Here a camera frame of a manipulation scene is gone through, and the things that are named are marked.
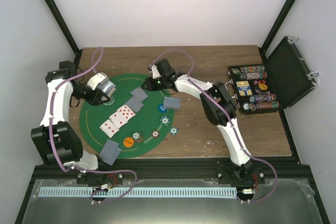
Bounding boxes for orange big blind button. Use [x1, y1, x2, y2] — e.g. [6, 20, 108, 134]
[123, 137, 134, 148]

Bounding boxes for light blue slotted strip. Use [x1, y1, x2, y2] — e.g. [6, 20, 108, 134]
[38, 187, 237, 198]

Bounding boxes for blue playing card deck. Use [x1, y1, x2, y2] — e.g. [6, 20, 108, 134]
[97, 80, 116, 97]

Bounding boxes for poker chip stack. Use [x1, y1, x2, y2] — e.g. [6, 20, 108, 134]
[160, 115, 171, 126]
[132, 131, 143, 143]

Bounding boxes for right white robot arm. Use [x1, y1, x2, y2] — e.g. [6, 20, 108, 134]
[141, 58, 254, 184]

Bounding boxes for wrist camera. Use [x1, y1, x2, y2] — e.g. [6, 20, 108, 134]
[148, 64, 161, 79]
[87, 73, 109, 90]

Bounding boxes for blue checkered playing card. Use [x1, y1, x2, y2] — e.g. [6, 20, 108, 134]
[102, 147, 122, 166]

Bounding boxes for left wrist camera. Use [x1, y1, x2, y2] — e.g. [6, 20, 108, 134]
[87, 73, 109, 90]

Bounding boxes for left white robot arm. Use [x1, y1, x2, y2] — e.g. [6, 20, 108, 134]
[30, 61, 116, 184]

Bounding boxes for blue small blind button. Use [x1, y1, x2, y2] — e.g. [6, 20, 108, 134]
[158, 104, 167, 113]

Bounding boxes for black poker case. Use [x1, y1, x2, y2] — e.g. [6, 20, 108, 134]
[228, 36, 319, 114]

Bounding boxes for face-up diamonds playing card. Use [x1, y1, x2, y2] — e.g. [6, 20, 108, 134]
[100, 119, 119, 138]

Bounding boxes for single teal poker chip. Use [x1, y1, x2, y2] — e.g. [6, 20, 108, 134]
[170, 127, 178, 135]

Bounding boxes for red poker chip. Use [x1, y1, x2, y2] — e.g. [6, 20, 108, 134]
[151, 130, 160, 138]

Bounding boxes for green round poker mat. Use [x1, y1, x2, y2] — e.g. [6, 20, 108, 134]
[79, 73, 175, 159]

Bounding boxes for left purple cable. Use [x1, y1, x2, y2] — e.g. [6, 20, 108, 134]
[48, 46, 139, 205]

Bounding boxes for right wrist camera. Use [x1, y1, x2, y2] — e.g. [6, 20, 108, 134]
[148, 64, 161, 79]

